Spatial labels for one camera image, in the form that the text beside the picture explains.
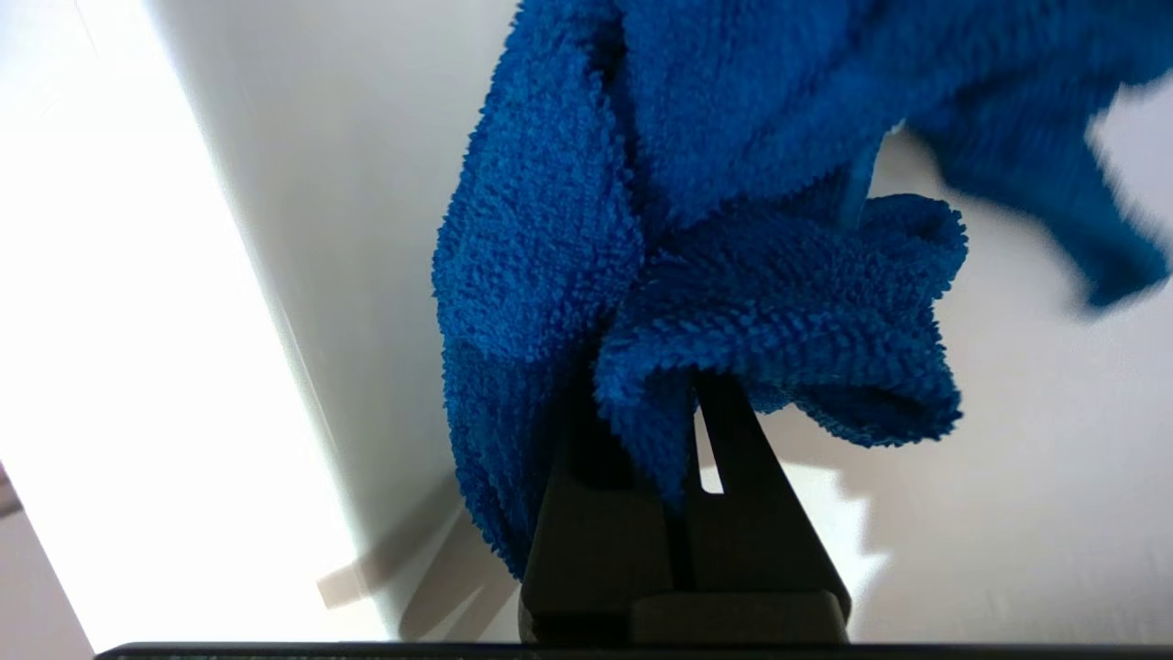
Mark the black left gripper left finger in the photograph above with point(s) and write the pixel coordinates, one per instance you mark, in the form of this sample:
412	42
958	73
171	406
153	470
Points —
586	550

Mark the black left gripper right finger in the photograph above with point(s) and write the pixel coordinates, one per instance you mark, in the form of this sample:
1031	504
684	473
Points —
761	532

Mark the dark blue towel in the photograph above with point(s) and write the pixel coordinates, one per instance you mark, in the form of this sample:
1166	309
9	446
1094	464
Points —
568	229

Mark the white ceramic sink basin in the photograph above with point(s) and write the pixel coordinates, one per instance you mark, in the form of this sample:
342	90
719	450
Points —
1008	458

